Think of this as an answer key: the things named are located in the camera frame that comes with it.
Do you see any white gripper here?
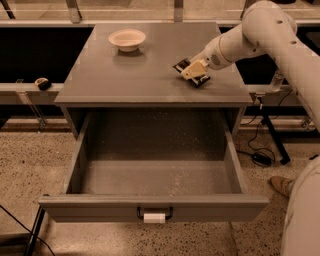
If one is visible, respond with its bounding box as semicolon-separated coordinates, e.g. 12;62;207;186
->
181;35;232;80

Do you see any black rxbar chocolate bar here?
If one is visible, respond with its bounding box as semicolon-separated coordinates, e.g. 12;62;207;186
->
173;59;210;88

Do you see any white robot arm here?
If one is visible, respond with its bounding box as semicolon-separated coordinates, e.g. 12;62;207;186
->
181;1;320;256

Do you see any grey drawer cabinet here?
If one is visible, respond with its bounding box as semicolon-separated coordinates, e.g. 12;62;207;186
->
54;21;253;140

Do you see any open grey top drawer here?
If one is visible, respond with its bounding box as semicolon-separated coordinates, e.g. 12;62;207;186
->
39;110;269;223

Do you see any white paper bowl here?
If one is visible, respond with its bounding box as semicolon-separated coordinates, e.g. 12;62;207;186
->
108;29;146;52

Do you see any clear plastic water bottle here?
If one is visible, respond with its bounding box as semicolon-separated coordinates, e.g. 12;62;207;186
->
269;70;284;92

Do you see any black stand leg right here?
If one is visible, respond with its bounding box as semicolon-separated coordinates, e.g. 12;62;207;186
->
255;94;291;165

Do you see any tan shoe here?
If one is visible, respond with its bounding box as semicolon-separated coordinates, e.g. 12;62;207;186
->
270;176;294;198

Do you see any black yellow tape measure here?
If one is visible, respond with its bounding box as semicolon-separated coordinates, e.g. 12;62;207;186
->
34;78;51;91

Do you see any black tripod leg left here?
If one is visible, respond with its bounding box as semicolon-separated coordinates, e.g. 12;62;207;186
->
23;207;45;256

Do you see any black drawer handle white grip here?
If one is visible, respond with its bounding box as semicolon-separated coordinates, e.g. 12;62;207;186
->
136;207;173;224

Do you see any grey metal rail shelf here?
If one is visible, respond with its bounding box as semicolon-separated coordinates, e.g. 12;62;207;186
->
0;83;63;105

